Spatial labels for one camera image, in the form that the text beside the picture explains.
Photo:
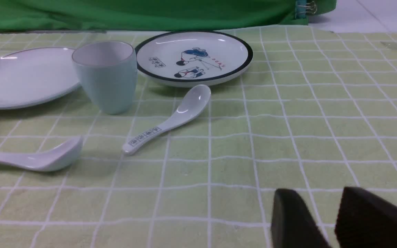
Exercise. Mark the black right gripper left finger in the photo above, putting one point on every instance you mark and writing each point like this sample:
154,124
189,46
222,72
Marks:
292,225

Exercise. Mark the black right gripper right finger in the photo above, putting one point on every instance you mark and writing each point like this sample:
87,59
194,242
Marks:
365,220

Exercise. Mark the plain light blue spoon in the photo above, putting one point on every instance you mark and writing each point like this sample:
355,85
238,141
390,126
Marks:
54,159

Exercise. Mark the light blue ceramic cup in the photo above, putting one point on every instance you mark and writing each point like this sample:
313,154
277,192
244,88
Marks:
108,73

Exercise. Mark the green checked tablecloth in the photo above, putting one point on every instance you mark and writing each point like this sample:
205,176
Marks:
315,111

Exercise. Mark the white spoon with characters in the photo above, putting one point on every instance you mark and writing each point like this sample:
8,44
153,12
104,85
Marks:
193,104

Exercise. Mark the black rimmed illustrated plate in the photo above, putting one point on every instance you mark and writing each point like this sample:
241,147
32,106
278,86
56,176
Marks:
189,58

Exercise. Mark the metal binder clip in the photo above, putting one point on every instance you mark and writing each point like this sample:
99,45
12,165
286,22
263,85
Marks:
304,8

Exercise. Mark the light blue large plate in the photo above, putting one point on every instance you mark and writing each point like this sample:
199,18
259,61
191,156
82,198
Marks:
36,76

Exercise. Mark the green backdrop cloth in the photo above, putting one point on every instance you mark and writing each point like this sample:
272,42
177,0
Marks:
149,15

